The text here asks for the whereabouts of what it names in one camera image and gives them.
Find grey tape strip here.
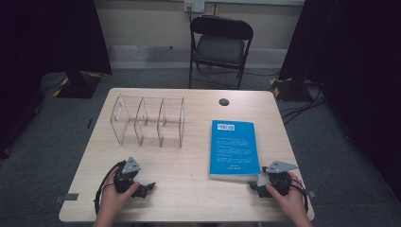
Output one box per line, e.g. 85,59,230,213
54,192,79,203

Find person's right hand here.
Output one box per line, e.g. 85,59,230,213
265,171,306,218

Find clear acrylic book rack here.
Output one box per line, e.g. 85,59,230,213
110,94,186,149

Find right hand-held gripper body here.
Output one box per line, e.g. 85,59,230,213
265,160,299,197

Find person's left hand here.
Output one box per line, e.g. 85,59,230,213
99,167,141,217

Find blue book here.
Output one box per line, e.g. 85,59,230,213
209,119,262,183

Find black floor cables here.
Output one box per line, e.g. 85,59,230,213
279,80,327,126

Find dark curtain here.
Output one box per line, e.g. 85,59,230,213
278,0,401,202
0,0,113,159

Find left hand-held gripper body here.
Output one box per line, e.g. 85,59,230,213
113,156,142,194

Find black folding chair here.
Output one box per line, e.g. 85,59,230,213
188,14,254,91

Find white wall outlet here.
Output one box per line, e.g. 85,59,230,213
183,0,206,13

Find black stand base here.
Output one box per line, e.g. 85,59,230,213
39,70,104,99
269,77,316,103

